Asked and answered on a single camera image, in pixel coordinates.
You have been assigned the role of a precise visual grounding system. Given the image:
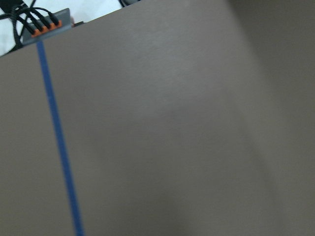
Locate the black power strip with cables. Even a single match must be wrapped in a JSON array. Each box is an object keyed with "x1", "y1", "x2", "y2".
[{"x1": 0, "y1": 0, "x2": 74, "y2": 56}]

